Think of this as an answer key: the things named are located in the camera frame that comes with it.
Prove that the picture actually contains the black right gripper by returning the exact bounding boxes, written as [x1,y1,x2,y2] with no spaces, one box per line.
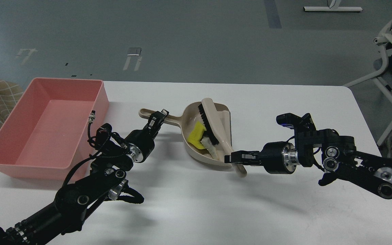
[224,141,293,174]

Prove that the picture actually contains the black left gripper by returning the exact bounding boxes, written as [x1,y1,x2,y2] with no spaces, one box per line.
[125,109,169,163]

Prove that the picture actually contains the beige hand brush black bristles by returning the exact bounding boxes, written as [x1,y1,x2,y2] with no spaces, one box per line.
[198,98,247,177]

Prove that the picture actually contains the beige plastic dustpan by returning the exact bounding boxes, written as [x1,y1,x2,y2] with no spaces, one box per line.
[139,102,232,168]

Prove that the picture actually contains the yellow sponge piece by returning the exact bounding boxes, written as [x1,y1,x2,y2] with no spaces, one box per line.
[186,121,206,149]

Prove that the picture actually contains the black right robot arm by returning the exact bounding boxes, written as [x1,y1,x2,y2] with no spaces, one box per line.
[224,113,392,199]

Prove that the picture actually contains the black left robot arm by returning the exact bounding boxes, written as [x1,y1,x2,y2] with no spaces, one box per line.
[0,110,169,245]

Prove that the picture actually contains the pink plastic bin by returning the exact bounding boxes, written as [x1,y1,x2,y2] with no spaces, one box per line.
[0,78,109,180]

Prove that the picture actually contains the white table foot bar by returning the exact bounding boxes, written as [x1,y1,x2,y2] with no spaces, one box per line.
[303,0,363,13]

